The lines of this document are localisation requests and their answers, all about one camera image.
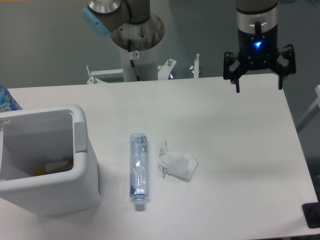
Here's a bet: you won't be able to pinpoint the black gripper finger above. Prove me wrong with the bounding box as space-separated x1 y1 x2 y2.
268 44 296 90
223 51 250 94

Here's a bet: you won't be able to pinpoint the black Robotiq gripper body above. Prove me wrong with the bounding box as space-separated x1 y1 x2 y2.
237 27 278 71

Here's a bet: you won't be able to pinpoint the white plastic wrapper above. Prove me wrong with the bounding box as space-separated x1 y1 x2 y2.
158 141 198 182

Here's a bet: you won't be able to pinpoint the clear crushed plastic bottle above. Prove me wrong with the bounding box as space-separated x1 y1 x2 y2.
129 133 150 212

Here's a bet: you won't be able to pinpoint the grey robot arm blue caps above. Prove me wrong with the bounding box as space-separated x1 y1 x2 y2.
82 0 296 89

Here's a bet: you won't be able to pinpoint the yellow orange trash in bin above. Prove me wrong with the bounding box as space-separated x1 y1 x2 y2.
32 158 74 177

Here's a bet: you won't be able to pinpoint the white trash can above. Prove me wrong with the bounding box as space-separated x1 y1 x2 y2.
0 104 101 216

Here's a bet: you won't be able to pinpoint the black clamp at table corner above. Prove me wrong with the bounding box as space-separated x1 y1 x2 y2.
302 202 320 229

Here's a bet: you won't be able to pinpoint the blue patterned bottle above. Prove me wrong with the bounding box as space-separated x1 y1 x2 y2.
0 85 22 113

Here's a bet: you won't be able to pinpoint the white frame bar right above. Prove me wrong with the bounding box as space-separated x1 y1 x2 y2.
296 85 320 133

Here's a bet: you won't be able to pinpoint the white metal mounting frame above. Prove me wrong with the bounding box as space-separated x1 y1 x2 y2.
86 53 201 85

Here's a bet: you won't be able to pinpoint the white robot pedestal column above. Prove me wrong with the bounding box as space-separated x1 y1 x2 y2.
119 47 158 82

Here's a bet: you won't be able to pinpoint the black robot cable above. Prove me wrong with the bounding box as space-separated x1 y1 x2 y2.
126 38 141 82

